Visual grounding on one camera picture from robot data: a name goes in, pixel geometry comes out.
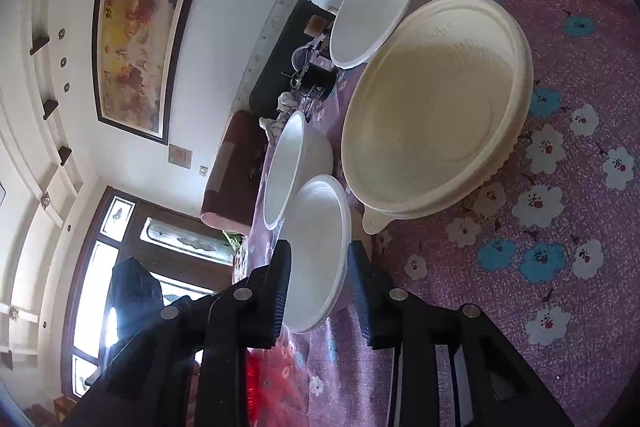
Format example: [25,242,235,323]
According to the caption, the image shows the cream bowl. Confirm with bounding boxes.
[341,0,534,235]

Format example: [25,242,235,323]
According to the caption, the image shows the large white bowl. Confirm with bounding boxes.
[262,110,334,231]

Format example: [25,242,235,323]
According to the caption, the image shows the wooden glass door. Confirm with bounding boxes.
[61,187,234,399]

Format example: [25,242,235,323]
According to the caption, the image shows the framed horse painting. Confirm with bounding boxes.
[91,0,193,145]

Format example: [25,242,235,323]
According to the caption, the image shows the purple floral tablecloth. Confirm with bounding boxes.
[247,0,639,426]

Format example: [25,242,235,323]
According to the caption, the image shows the small wall plaque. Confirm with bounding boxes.
[168,144,193,170]

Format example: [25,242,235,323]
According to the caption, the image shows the maroon armchair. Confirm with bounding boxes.
[201,110,267,236]

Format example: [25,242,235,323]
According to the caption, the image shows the large red pleated plate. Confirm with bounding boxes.
[245,349,264,426]

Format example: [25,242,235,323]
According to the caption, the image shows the black battery charger device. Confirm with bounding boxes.
[290,46,337,101]

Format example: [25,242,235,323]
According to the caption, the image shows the white work gloves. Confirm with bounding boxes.
[258,91,298,144]

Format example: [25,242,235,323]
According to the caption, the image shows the green cloth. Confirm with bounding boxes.
[224,231,245,253]

